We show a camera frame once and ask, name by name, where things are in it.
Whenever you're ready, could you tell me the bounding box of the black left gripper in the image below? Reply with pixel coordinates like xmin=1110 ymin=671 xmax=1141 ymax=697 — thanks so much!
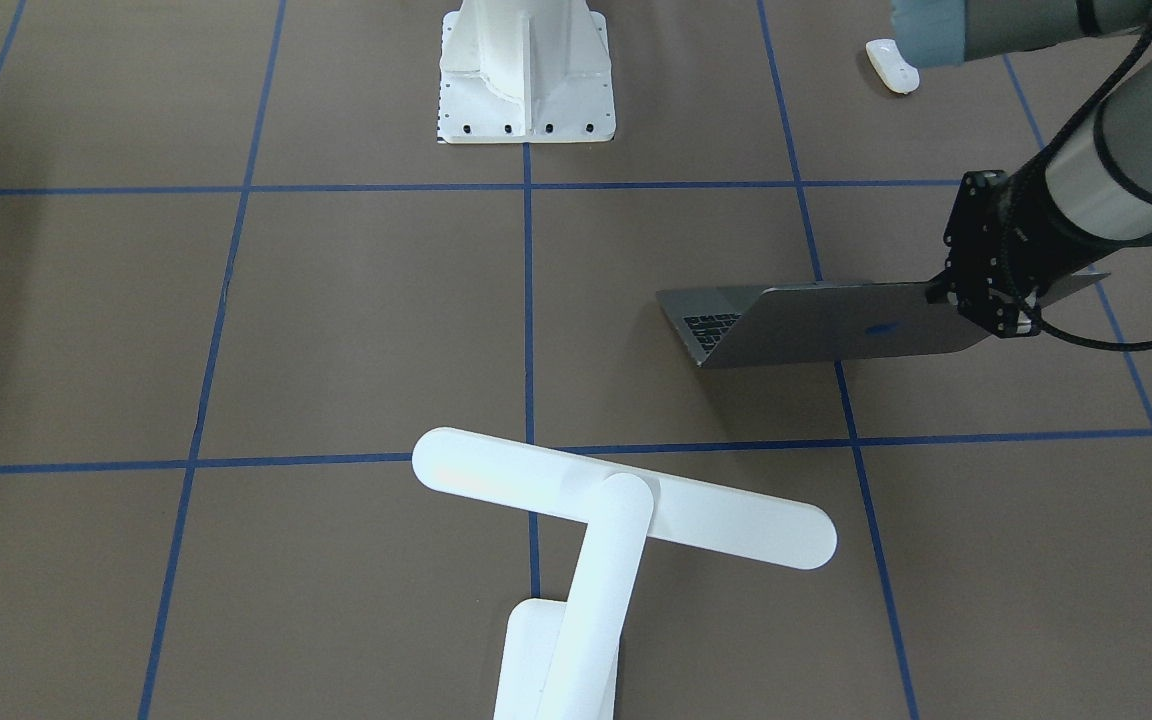
xmin=925 ymin=170 xmax=1087 ymax=338

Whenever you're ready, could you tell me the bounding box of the grey laptop computer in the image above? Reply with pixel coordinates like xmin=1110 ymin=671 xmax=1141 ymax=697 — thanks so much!
xmin=655 ymin=272 xmax=1109 ymax=370

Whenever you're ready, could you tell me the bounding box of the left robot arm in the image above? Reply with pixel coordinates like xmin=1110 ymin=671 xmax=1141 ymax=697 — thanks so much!
xmin=890 ymin=1 xmax=1152 ymax=353

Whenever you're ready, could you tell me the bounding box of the white desk lamp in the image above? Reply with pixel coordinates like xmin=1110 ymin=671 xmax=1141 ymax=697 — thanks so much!
xmin=411 ymin=427 xmax=838 ymax=719

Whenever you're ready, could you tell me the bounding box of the white wireless mouse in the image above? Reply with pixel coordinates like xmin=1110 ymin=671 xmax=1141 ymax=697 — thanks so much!
xmin=864 ymin=38 xmax=922 ymax=94

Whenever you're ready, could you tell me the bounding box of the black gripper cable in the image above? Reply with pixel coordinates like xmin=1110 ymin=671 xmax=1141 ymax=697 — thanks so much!
xmin=996 ymin=0 xmax=1152 ymax=353

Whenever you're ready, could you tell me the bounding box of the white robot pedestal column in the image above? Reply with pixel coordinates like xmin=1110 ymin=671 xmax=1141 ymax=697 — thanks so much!
xmin=435 ymin=1 xmax=617 ymax=145

